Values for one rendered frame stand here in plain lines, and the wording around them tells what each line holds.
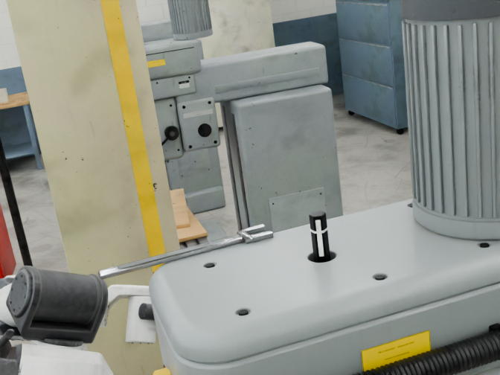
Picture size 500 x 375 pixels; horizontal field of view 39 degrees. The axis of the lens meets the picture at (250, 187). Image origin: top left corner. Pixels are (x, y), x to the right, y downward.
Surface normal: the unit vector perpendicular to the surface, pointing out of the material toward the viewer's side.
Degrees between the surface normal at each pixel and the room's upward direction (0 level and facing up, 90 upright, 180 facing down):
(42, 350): 28
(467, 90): 90
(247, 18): 90
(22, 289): 61
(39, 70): 90
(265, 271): 0
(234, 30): 90
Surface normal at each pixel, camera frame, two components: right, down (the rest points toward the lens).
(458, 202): -0.57, 0.33
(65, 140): 0.31, 0.27
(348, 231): -0.13, -0.94
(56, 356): 0.35, -0.86
